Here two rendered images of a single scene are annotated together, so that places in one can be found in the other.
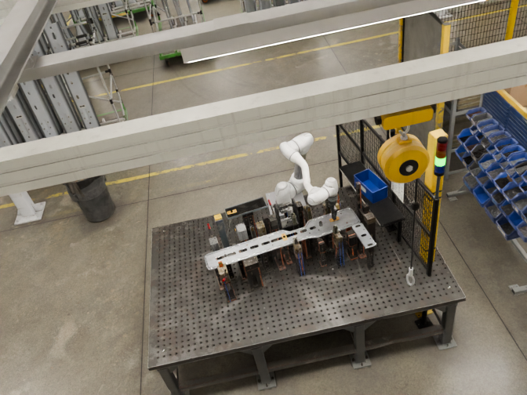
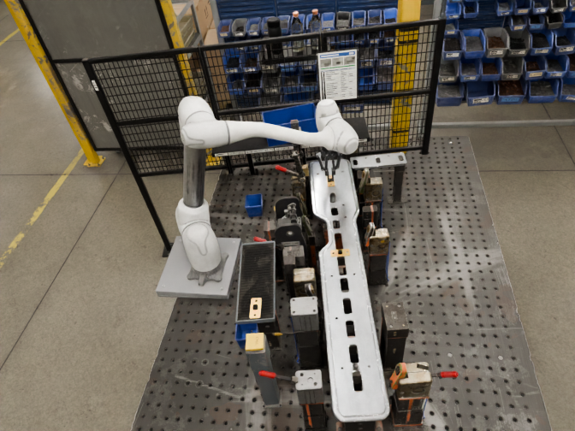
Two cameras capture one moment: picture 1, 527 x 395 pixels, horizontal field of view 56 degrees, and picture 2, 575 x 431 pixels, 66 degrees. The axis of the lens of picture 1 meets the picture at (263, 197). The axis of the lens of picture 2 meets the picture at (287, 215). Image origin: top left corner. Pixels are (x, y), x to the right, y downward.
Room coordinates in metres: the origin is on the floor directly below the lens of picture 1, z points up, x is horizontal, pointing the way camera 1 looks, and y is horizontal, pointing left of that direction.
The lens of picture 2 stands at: (2.91, 1.16, 2.50)
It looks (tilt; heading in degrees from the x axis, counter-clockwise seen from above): 44 degrees down; 284
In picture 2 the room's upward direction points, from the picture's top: 9 degrees counter-clockwise
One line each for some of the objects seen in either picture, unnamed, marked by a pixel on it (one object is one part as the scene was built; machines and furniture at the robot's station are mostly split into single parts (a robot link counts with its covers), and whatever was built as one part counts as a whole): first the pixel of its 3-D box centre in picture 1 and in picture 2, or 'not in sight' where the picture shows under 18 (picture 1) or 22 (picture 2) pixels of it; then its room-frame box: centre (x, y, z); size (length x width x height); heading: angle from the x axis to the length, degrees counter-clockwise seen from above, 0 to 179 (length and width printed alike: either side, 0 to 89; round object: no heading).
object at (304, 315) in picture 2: (245, 243); (307, 333); (3.14, 0.24, 0.90); 0.13 x 0.10 x 0.41; 9
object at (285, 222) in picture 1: (288, 222); (293, 248); (3.25, -0.17, 0.94); 0.18 x 0.13 x 0.49; 99
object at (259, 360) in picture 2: (223, 235); (264, 374); (3.28, 0.43, 0.92); 0.08 x 0.08 x 0.44; 9
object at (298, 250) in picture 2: (275, 232); (297, 278); (3.22, -0.05, 0.89); 0.13 x 0.11 x 0.38; 9
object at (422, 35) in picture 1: (419, 88); (114, 63); (4.96, -2.02, 1.00); 1.34 x 0.14 x 2.00; 1
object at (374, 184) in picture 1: (370, 186); (291, 124); (3.35, -0.97, 1.09); 0.30 x 0.17 x 0.13; 18
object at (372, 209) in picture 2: (322, 252); (369, 229); (2.90, -0.41, 0.84); 0.11 x 0.08 x 0.29; 9
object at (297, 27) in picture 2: not in sight; (297, 32); (3.31, -1.19, 1.53); 0.06 x 0.06 x 0.20
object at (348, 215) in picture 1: (282, 238); (342, 256); (3.02, -0.09, 1.00); 1.38 x 0.22 x 0.02; 99
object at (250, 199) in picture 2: not in sight; (254, 205); (3.56, -0.66, 0.74); 0.11 x 0.10 x 0.09; 99
